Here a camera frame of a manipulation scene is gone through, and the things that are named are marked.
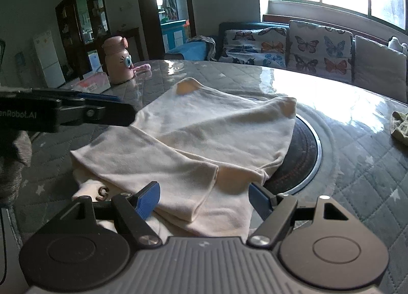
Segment white refrigerator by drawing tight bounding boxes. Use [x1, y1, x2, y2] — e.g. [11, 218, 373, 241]
[33, 30, 66, 88]

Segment pink tissue pack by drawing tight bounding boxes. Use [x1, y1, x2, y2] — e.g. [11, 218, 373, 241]
[61, 72, 111, 94]

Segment cream beige garment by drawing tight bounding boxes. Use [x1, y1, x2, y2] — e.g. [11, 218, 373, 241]
[71, 78, 297, 239]

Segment left butterfly pillow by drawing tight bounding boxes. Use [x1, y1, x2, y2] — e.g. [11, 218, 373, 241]
[218, 27, 287, 68]

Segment blue sofa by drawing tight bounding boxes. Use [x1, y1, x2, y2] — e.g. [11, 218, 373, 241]
[165, 19, 407, 102]

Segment pink cartoon water bottle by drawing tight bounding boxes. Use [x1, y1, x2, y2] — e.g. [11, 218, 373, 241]
[102, 36, 134, 85]

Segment green floral garment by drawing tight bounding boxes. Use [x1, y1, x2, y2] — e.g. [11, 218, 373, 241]
[390, 111, 408, 146]

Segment plain grey cushion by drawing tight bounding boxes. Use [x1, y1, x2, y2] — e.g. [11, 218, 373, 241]
[353, 35, 407, 103]

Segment dark wooden cabinet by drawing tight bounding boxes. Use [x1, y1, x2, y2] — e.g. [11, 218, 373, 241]
[55, 0, 111, 82]

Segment white plush toy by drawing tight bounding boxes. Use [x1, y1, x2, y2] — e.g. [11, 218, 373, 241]
[388, 36, 408, 56]

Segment upright butterfly pillow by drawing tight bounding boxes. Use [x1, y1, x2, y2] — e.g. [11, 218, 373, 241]
[287, 20, 353, 84]

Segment grey blanket on sofa arm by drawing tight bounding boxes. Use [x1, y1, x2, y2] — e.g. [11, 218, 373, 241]
[187, 35, 216, 61]

